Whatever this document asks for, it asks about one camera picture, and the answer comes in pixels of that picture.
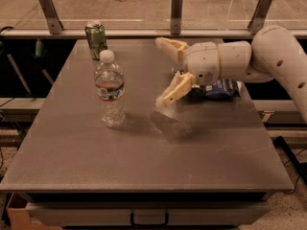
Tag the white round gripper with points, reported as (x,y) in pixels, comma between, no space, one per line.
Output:
(201,61)

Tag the clear plastic water bottle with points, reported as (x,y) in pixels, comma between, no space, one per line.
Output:
(110,89)

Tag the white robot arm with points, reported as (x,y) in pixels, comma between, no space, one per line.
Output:
(274,53)

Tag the blue snack bag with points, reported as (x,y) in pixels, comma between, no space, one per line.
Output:
(224,89)

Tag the green soda can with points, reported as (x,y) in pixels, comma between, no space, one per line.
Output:
(96,38)

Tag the cardboard box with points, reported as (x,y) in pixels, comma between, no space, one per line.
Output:
(20,219)

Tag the middle metal rail bracket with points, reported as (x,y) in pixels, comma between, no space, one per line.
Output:
(176,14)

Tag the metal rail bracket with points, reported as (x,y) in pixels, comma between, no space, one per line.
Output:
(176,14)
(54,25)
(258,19)

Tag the right metal rail bracket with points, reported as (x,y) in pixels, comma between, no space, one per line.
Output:
(258,19)

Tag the left metal rail bracket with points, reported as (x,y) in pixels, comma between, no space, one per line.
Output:
(54,25)

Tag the horizontal metal rail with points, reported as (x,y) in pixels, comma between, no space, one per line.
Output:
(80,34)

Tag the grey drawer with handle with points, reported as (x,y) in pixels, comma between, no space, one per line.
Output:
(210,214)

